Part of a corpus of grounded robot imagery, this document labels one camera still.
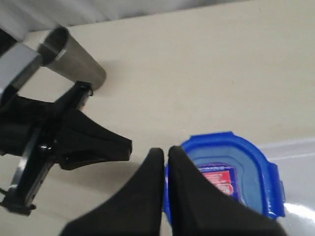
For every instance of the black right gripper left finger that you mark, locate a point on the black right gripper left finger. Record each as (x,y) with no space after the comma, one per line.
(135,210)

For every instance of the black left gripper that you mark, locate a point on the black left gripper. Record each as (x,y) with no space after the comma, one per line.
(28,129)

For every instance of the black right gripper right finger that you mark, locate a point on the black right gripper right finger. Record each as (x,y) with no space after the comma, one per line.
(198,208)

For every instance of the blue snap-lock lid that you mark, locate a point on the blue snap-lock lid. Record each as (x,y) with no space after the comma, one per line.
(238,169)

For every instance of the stainless steel cup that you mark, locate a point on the stainless steel cup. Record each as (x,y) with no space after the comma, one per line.
(62,54)

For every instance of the white rectangular tray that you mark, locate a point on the white rectangular tray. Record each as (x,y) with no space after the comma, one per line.
(296,163)

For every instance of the white backdrop curtain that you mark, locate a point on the white backdrop curtain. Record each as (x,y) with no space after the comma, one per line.
(18,17)

